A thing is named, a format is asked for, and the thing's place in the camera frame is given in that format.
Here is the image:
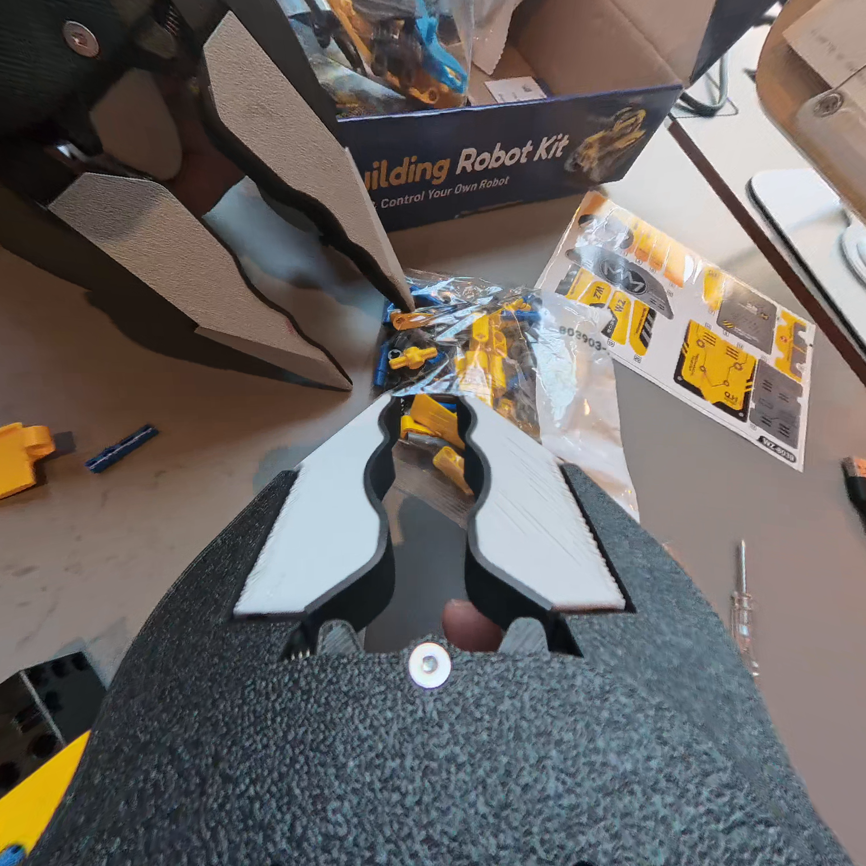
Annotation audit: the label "clear bag yellow gear parts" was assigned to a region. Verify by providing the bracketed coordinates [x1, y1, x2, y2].
[291, 0, 474, 112]

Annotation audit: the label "black adapter cable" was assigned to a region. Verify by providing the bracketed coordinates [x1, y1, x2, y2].
[677, 51, 738, 117]

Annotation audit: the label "yellow curved arc beam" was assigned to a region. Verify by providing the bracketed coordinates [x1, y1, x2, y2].
[0, 423, 56, 500]

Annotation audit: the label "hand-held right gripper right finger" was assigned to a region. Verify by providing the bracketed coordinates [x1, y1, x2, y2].
[456, 396, 629, 617]

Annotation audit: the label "small blue connector pin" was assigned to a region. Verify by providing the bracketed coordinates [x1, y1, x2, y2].
[86, 425, 160, 473]

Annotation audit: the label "yellow black brick assembly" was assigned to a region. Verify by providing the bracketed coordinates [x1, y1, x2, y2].
[0, 649, 109, 857]

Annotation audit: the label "clear bag yellow grey parts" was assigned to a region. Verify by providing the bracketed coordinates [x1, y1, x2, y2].
[374, 269, 640, 522]

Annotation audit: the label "black usb cable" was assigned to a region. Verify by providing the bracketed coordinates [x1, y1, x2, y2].
[842, 456, 866, 535]

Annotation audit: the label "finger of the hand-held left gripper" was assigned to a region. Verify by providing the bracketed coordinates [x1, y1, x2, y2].
[46, 66, 353, 393]
[202, 9, 415, 313]

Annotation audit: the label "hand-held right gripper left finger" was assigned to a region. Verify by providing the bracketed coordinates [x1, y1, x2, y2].
[232, 394, 400, 633]

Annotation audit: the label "wooden document stand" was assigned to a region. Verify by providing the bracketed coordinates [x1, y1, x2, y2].
[747, 0, 866, 285]

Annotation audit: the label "yellow black sticker sheet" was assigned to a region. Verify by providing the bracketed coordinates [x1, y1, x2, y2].
[536, 191, 816, 472]

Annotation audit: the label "blue cardboard kit box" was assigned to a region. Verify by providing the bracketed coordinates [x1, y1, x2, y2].
[277, 0, 779, 231]

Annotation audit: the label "grey desk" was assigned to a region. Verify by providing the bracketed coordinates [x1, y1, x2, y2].
[0, 115, 866, 866]

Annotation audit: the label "small clear-handled screwdriver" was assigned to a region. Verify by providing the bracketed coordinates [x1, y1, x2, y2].
[729, 539, 760, 677]

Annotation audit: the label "person's left hand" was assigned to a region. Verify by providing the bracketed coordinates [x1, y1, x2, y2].
[171, 93, 249, 219]

